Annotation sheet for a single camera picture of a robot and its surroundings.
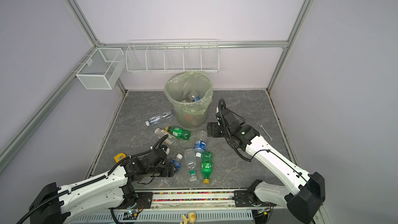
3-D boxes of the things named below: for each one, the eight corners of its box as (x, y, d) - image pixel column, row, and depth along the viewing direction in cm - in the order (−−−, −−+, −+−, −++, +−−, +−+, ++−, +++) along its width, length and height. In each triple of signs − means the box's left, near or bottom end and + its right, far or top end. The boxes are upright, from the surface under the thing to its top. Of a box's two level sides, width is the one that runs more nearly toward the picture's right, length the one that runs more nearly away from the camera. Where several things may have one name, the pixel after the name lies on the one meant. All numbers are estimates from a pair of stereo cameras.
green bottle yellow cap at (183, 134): (165, 134, 98) (163, 130, 94) (168, 128, 101) (167, 124, 97) (188, 141, 95) (187, 137, 91) (191, 135, 98) (190, 131, 94)
